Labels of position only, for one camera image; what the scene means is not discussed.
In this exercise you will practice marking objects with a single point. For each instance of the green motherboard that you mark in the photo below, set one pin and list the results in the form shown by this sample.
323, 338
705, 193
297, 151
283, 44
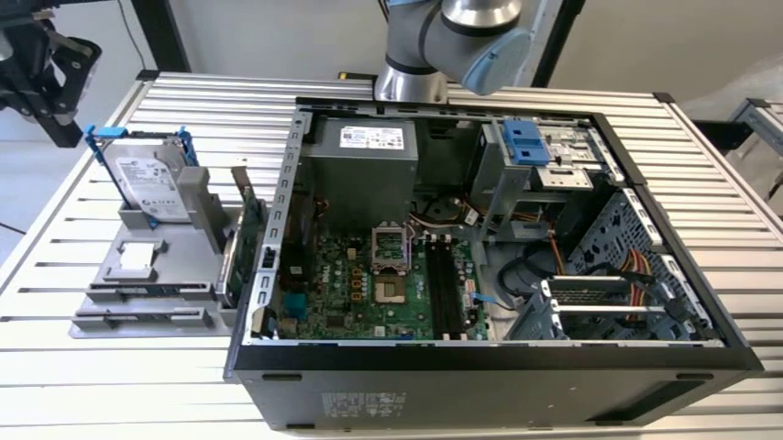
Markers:
343, 293

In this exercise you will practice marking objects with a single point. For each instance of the RAM stick with black chips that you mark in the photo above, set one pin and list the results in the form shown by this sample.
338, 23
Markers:
147, 316
150, 289

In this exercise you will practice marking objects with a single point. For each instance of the grey power supply unit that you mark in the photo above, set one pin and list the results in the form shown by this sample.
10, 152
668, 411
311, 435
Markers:
361, 183

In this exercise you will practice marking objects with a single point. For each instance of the perforated metal disk bay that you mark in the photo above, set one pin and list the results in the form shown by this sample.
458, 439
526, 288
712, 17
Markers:
590, 286

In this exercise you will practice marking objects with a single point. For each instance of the black metal stand post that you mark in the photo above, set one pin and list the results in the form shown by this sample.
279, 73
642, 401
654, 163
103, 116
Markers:
559, 46
169, 36

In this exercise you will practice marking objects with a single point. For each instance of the black and silver PC case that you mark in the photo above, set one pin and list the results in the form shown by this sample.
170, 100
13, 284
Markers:
429, 389

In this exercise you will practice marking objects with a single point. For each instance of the grey parts rack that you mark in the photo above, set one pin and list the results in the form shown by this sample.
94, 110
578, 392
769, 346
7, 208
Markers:
183, 266

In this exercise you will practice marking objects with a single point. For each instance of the blue plastic drive latch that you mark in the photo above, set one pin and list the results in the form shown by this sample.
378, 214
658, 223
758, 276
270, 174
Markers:
523, 146

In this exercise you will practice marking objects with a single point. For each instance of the CPU socket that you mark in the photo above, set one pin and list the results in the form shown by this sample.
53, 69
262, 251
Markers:
389, 291

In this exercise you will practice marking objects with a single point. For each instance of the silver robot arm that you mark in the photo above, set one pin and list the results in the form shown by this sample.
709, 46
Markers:
417, 46

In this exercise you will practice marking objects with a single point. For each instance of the pale blue pull tab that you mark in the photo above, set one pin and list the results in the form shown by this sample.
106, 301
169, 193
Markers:
483, 298

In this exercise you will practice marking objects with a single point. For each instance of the green graphics card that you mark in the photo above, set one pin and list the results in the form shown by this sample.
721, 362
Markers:
246, 247

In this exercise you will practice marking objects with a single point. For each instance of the yellow black plug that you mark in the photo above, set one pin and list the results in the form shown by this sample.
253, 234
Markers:
345, 76

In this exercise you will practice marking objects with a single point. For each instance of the silver CPU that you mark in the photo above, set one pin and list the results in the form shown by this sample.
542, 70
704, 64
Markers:
137, 257

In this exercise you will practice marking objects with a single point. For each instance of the grey metal side table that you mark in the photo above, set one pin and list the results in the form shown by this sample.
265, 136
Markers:
758, 146

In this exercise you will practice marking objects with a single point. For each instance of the black table corner cap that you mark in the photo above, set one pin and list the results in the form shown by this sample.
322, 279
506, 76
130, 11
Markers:
147, 74
664, 97

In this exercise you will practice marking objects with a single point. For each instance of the hard disk in blue carrier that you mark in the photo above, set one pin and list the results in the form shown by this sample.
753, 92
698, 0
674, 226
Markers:
147, 183

